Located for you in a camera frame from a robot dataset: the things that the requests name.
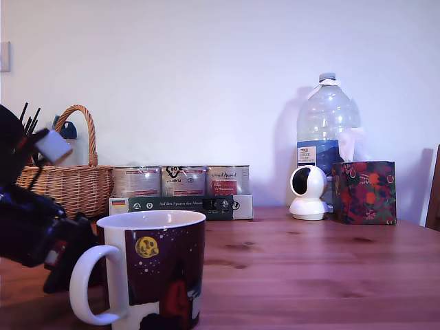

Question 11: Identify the tin can red white label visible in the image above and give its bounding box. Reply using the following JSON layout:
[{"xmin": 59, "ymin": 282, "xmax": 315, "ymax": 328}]
[{"xmin": 113, "ymin": 165, "xmax": 162, "ymax": 199}]

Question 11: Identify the dark red picture mug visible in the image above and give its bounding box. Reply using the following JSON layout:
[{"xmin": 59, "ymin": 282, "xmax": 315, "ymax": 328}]
[{"xmin": 68, "ymin": 210, "xmax": 208, "ymax": 330}]

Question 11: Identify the white bottle blue cap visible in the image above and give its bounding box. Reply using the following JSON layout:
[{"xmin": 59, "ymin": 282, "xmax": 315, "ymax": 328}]
[{"xmin": 54, "ymin": 115, "xmax": 89, "ymax": 166}]

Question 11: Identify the green white cardboard tray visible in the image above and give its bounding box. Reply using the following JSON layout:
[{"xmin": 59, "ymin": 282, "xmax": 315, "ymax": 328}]
[{"xmin": 109, "ymin": 194, "xmax": 254, "ymax": 221}]

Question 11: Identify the tin can black logo label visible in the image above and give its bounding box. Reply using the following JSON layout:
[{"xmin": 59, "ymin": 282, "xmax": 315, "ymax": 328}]
[{"xmin": 161, "ymin": 164, "xmax": 207, "ymax": 197}]

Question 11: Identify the tin can red panel label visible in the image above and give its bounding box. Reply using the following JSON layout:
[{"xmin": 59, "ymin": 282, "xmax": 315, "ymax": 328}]
[{"xmin": 206, "ymin": 164, "xmax": 251, "ymax": 197}]

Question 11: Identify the large clear water bottle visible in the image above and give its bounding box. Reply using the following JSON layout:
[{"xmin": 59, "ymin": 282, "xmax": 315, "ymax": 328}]
[{"xmin": 296, "ymin": 72, "xmax": 362, "ymax": 212}]

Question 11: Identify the pale tissue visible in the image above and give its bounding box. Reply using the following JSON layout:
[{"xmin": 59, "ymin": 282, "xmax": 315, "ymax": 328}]
[{"xmin": 338, "ymin": 126, "xmax": 367, "ymax": 163}]

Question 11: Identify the floral tissue box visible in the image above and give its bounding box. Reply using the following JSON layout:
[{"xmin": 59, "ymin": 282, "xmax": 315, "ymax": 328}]
[{"xmin": 331, "ymin": 160, "xmax": 397, "ymax": 226}]

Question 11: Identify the wicker basket with handle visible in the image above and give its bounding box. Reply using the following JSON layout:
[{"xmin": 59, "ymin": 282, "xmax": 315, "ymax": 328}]
[{"xmin": 16, "ymin": 104, "xmax": 116, "ymax": 221}]

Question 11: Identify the white wall switch plate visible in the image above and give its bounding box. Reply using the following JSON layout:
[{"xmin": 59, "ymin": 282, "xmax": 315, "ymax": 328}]
[{"xmin": 0, "ymin": 41, "xmax": 11, "ymax": 73}]

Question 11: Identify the small white round camera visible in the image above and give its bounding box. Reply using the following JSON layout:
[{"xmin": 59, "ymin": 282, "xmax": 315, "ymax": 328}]
[{"xmin": 289, "ymin": 164, "xmax": 331, "ymax": 221}]

